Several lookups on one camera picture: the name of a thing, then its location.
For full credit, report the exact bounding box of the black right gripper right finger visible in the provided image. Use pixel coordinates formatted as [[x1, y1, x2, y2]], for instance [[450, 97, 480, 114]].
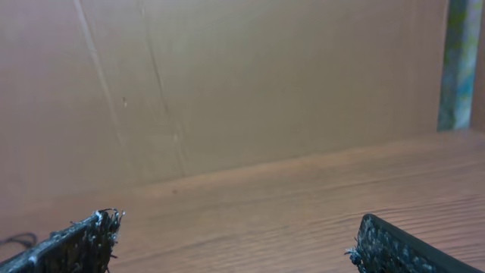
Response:
[[345, 214, 483, 273]]

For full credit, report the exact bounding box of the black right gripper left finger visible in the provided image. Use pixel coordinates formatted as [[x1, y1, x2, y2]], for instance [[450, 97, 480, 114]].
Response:
[[1, 208, 124, 273]]

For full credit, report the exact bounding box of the black cable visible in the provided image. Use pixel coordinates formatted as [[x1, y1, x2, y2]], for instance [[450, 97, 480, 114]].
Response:
[[0, 232, 38, 249]]

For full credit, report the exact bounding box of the cardboard box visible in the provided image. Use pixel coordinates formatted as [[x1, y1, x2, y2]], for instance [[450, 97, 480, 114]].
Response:
[[0, 0, 485, 213]]

